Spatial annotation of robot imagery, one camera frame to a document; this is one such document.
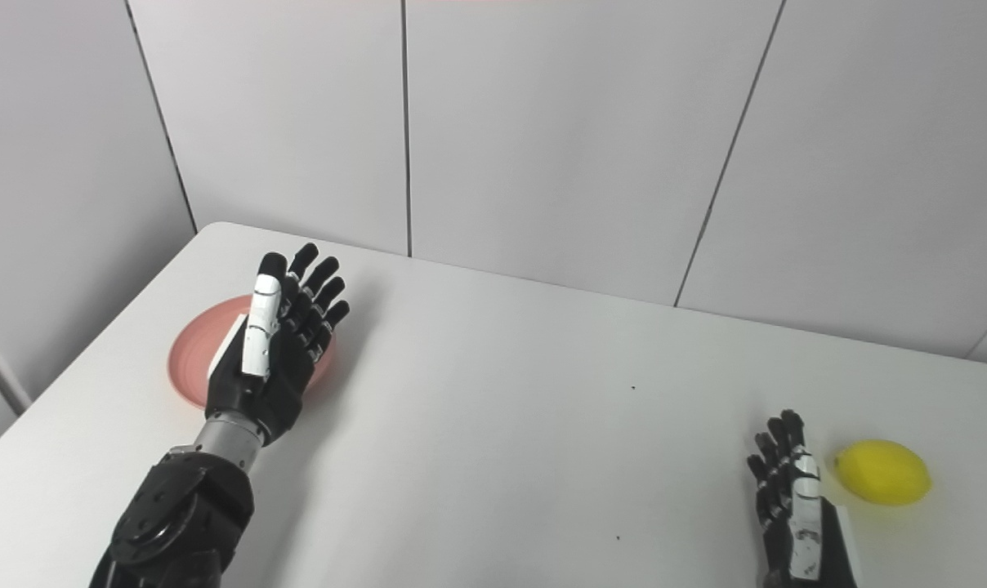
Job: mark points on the yellow lemon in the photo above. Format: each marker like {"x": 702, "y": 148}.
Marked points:
{"x": 884, "y": 472}

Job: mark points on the pink round plate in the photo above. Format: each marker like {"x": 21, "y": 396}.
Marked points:
{"x": 195, "y": 359}

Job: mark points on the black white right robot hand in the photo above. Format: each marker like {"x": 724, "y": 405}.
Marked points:
{"x": 804, "y": 539}

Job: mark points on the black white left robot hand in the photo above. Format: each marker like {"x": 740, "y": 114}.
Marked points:
{"x": 277, "y": 384}

